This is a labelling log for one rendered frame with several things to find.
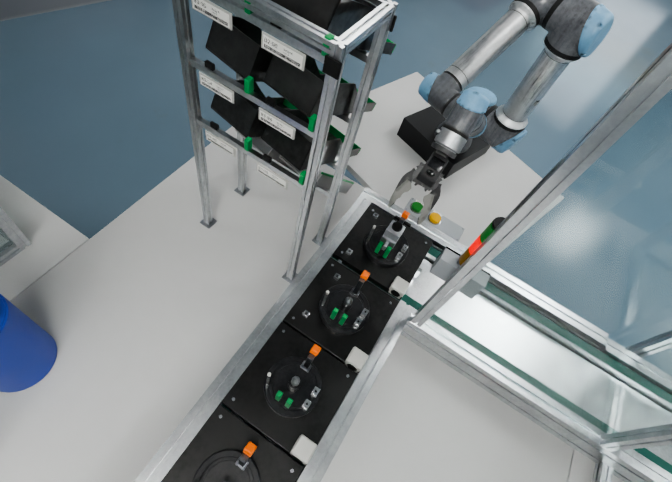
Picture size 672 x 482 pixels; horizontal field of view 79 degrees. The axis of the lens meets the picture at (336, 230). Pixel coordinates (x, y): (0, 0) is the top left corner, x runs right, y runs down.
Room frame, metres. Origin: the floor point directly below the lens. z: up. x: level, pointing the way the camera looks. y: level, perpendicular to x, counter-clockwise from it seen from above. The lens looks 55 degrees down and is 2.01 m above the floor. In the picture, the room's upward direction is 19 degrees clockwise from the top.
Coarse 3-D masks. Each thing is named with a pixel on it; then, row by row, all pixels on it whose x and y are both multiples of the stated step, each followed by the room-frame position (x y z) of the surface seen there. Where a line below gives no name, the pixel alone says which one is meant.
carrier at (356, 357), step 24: (336, 264) 0.60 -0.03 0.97; (312, 288) 0.50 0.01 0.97; (336, 288) 0.52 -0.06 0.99; (360, 288) 0.55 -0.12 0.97; (288, 312) 0.41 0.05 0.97; (312, 312) 0.44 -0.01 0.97; (336, 312) 0.43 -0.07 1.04; (360, 312) 0.47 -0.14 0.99; (384, 312) 0.51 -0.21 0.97; (312, 336) 0.37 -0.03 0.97; (336, 336) 0.39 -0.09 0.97; (360, 336) 0.42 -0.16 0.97; (360, 360) 0.35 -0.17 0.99
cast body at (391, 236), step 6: (396, 222) 0.73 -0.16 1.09; (390, 228) 0.71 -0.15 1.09; (396, 228) 0.71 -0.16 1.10; (402, 228) 0.72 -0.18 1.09; (384, 234) 0.70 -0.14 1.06; (390, 234) 0.69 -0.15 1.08; (396, 234) 0.69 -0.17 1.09; (384, 240) 0.69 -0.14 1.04; (390, 240) 0.69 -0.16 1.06; (396, 240) 0.69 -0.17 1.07; (384, 246) 0.67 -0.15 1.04; (390, 246) 0.68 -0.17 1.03
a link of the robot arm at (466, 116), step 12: (468, 96) 0.92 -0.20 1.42; (480, 96) 0.92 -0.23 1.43; (456, 108) 0.90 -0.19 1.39; (468, 108) 0.89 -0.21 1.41; (480, 108) 0.90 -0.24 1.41; (456, 120) 0.87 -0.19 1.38; (468, 120) 0.88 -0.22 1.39; (480, 120) 0.91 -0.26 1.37; (456, 132) 0.85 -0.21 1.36; (468, 132) 0.87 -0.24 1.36
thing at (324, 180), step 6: (288, 162) 0.73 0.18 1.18; (294, 168) 0.71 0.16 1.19; (324, 174) 0.71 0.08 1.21; (330, 174) 0.75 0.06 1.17; (318, 180) 0.69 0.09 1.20; (324, 180) 0.72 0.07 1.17; (330, 180) 0.75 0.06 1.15; (342, 180) 0.81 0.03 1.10; (348, 180) 0.85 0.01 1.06; (318, 186) 0.70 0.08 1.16; (324, 186) 0.73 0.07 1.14; (330, 186) 0.76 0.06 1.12; (342, 186) 0.82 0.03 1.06; (348, 186) 0.85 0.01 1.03; (342, 192) 0.83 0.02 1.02
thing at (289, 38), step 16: (224, 0) 0.62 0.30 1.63; (240, 16) 0.61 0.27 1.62; (256, 16) 0.61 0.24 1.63; (272, 32) 0.60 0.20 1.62; (288, 32) 0.60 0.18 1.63; (304, 48) 0.58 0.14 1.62; (192, 64) 0.65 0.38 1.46; (224, 80) 0.63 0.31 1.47; (256, 96) 0.61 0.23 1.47; (272, 112) 0.59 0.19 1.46; (288, 112) 0.60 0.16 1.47; (208, 128) 0.64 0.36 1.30; (304, 128) 0.57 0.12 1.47; (240, 144) 0.62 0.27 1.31; (256, 160) 0.60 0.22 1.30; (288, 176) 0.58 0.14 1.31
